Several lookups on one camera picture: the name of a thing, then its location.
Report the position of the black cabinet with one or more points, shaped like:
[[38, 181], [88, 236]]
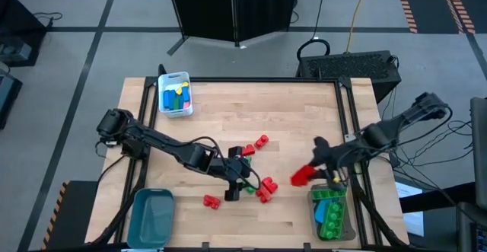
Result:
[[19, 20]]

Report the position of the yellow block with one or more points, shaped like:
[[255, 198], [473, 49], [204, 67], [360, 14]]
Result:
[[182, 87]]

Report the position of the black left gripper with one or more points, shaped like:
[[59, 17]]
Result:
[[226, 168]]

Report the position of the dark green block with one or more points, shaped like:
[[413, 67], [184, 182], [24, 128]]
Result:
[[176, 103]]

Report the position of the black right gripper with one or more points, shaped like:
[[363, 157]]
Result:
[[327, 155]]

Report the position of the dark blue block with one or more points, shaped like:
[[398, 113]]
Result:
[[172, 101]]

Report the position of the dark equipment case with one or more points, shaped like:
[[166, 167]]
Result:
[[7, 96]]

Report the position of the grey transparent plastic bin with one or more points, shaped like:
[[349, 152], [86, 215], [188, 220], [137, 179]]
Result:
[[351, 221]]

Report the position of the grey equipment box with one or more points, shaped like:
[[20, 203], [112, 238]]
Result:
[[17, 52]]

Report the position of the black mat with yellow stripes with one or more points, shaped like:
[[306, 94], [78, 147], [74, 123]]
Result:
[[76, 214]]

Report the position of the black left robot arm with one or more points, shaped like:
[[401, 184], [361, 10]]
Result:
[[163, 143]]

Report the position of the black metal table frame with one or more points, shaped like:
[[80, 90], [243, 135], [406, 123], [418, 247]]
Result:
[[266, 80]]

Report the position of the black curtain partition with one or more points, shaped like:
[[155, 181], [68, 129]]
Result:
[[228, 8]]

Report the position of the teal plastic bin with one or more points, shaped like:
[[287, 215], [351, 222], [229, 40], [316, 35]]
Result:
[[150, 217]]

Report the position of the dark monitor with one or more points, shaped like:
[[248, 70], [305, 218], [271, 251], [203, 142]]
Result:
[[480, 149]]

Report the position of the black mat with orange stripes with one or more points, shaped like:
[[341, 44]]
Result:
[[430, 4], [475, 0]]

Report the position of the white paper sheet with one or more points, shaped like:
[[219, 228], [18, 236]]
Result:
[[412, 221]]

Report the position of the small green stud brick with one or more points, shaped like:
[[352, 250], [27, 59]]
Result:
[[250, 190], [247, 160]]

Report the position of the large blue stud brick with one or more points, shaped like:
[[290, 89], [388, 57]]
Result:
[[321, 211]]

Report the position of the black floor bar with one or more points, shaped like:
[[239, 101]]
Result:
[[437, 199]]

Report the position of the black perforated computer case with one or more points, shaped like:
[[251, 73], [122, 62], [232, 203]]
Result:
[[350, 67]]

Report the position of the white plastic bin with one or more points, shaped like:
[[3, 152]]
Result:
[[171, 77]]

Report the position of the pink block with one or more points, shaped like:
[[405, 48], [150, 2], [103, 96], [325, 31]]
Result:
[[187, 105]]

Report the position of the large red stud brick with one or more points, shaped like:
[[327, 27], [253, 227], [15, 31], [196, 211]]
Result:
[[302, 176]]

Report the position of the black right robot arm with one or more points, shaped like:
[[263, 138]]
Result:
[[380, 133]]

